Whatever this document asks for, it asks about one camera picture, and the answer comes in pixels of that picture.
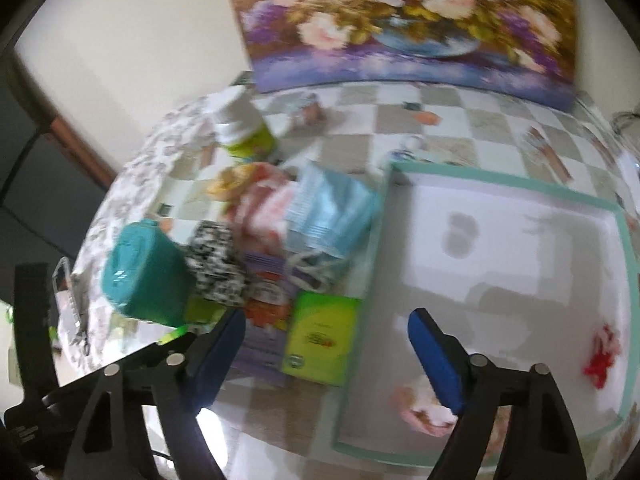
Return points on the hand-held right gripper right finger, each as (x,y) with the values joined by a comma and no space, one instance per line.
(435,365)

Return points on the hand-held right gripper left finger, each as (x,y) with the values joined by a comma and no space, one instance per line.
(212,365)

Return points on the purple snack packet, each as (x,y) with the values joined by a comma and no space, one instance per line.
(262,320)

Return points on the leopard print scrunchie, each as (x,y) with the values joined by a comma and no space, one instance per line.
(215,260)

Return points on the large green tissue packet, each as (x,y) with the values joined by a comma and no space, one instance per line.
(320,340)

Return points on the white tray with green rim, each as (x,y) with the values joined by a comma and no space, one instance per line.
(500,240)

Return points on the blue face mask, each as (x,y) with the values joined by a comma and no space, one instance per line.
(332,210)

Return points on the pink soft pad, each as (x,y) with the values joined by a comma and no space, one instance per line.
(425,415)

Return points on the coral patterned cloth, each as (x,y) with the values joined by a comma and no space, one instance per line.
(260,210)

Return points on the red flower hair clip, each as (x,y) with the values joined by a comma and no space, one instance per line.
(602,355)

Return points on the dark cabinet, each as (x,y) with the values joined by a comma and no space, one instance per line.
(30,170)

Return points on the grey floral cloth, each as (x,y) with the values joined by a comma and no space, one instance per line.
(150,150)

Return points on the white pill bottle green label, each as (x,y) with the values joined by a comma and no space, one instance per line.
(242,130)

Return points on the checkered tablecloth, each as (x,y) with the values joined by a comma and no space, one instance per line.
(350,125)

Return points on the floral painting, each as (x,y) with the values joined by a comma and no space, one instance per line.
(400,25)

